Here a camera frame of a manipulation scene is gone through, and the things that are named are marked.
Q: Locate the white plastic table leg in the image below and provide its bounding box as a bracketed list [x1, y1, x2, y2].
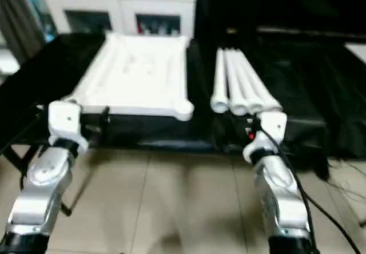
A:
[234, 47, 284, 114]
[224, 47, 249, 117]
[210, 47, 230, 114]
[230, 47, 264, 114]

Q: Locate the white plastic table top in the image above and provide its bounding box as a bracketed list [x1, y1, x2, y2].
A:
[61, 32, 196, 122]

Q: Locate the black work mat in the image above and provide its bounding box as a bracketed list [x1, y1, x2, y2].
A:
[0, 32, 366, 159]

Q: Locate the white glass-door cabinet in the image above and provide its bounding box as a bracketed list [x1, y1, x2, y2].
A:
[42, 0, 198, 42]

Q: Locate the black piano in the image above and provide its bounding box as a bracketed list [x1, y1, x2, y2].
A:
[196, 0, 366, 53]

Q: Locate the white flat board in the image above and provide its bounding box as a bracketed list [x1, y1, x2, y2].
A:
[344, 42, 366, 64]

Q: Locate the grey curtain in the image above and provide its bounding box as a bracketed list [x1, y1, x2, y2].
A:
[0, 0, 58, 65]

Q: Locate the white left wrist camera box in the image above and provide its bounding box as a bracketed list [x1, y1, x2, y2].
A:
[47, 100, 90, 153]

